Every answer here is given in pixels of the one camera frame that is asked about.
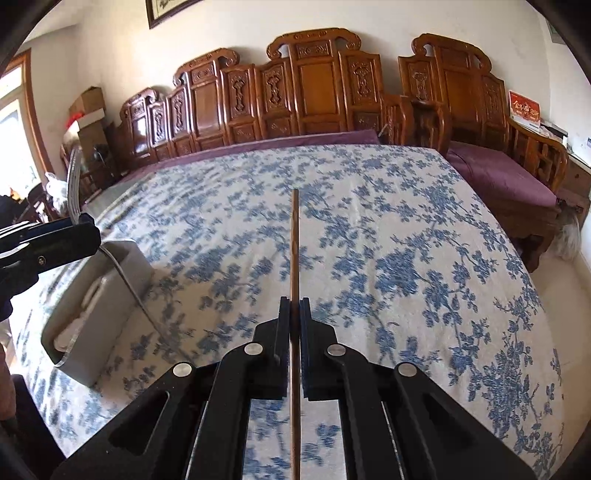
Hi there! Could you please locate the purple sofa cushion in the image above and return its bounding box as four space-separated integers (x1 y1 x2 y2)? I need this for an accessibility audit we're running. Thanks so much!
133 128 383 180

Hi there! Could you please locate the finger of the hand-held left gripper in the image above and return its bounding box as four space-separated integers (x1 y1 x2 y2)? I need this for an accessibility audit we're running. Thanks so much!
0 222 101 296
0 216 96 254

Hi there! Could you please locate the blue floral tablecloth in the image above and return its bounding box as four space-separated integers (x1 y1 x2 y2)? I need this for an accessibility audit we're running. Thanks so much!
9 142 568 480

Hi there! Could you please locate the carved wooden armchair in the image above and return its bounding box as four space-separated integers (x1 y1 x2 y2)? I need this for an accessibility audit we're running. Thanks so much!
398 32 572 274

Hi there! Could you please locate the dark brown chopstick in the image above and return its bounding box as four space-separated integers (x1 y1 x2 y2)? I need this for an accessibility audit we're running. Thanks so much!
290 188 303 480

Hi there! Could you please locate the stack of cardboard boxes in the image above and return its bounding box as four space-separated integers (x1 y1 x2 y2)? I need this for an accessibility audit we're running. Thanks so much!
66 86 112 155

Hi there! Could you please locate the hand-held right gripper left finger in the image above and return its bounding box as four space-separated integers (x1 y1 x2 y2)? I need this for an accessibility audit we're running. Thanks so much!
51 296 296 480

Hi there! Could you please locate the framed wall picture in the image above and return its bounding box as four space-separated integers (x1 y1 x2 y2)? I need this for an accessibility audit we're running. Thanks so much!
145 0 205 30

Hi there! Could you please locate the white plastic bag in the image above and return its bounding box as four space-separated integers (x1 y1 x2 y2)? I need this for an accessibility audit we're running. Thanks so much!
43 171 71 209

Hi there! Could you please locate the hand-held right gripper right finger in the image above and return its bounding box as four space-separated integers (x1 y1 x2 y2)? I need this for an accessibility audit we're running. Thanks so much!
299 298 539 480

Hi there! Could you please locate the purple armchair cushion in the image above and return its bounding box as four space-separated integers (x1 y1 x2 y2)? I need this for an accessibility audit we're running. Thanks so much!
445 140 559 207

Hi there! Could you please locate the carved wooden sofa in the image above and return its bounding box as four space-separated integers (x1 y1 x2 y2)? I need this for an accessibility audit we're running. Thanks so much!
113 27 415 163

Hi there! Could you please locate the red box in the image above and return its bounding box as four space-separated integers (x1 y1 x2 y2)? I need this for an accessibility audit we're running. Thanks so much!
508 89 542 126

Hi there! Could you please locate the white fluffy bundle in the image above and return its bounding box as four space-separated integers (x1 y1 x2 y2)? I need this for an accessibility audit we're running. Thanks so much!
549 209 583 263

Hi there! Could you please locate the wooden framed window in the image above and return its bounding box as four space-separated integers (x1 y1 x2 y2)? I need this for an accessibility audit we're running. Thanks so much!
0 50 52 197

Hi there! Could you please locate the wooden cabinet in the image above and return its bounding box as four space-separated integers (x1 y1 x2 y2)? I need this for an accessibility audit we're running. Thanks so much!
555 131 591 227

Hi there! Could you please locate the white utensil holder box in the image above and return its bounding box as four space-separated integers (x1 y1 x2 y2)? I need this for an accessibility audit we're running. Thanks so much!
41 239 154 387

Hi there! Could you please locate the dark wooden chair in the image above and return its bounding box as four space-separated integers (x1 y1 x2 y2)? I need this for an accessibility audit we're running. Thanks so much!
27 184 63 223

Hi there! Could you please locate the metal fork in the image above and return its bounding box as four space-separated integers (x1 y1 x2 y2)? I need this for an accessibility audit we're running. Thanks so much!
65 146 168 339

